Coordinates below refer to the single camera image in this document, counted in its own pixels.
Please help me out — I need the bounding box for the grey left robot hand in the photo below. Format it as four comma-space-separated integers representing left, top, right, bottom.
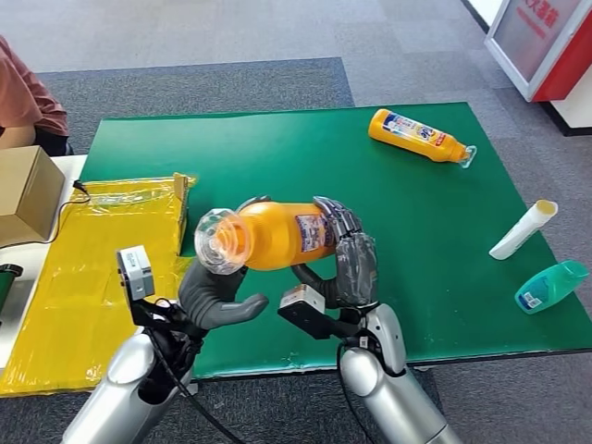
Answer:
178, 195, 273, 332

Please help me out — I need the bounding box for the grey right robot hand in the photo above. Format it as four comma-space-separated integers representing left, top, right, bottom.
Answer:
291, 195, 379, 310

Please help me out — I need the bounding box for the orange bottle with clear cap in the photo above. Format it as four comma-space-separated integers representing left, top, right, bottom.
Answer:
368, 108, 477, 170
194, 201, 338, 276

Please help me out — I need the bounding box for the white tube bottle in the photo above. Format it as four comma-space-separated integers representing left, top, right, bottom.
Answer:
489, 199, 560, 262

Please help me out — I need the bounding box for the teal bottle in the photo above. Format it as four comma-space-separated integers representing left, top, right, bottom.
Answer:
513, 260, 591, 316

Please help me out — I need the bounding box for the green table mat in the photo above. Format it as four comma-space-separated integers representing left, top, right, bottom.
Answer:
79, 101, 592, 381

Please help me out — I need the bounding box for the yellow plastic-wrapped box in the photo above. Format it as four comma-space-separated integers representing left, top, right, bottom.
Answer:
0, 173, 199, 399

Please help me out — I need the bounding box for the white side table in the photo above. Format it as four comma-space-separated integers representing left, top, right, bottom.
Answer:
0, 154, 88, 371

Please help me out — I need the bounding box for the brown cardboard box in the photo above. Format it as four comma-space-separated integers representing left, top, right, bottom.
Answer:
0, 145, 66, 249

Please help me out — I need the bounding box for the dark green round object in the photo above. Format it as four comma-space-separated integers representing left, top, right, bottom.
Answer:
0, 263, 23, 311

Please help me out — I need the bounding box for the person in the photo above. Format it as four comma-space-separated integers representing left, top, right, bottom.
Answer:
0, 34, 74, 158

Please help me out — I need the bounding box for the red and white sign stand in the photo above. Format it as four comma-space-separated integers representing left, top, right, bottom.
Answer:
484, 0, 592, 104

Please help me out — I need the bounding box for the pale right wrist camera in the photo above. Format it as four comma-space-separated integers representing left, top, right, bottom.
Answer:
277, 283, 341, 342

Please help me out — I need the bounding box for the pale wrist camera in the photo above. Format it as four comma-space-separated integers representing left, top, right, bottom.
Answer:
116, 244, 156, 302
277, 283, 341, 342

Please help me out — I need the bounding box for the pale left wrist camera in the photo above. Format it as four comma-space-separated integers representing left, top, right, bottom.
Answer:
116, 244, 156, 302

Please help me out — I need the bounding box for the black cable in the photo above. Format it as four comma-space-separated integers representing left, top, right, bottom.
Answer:
0, 179, 91, 252

